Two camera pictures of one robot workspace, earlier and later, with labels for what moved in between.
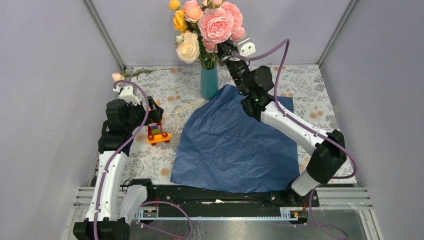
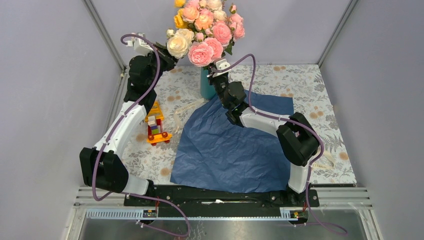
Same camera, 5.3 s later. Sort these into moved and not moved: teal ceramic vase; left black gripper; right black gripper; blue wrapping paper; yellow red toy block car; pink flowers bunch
Moved: pink flowers bunch; right black gripper; left black gripper
Not moved: blue wrapping paper; teal ceramic vase; yellow red toy block car
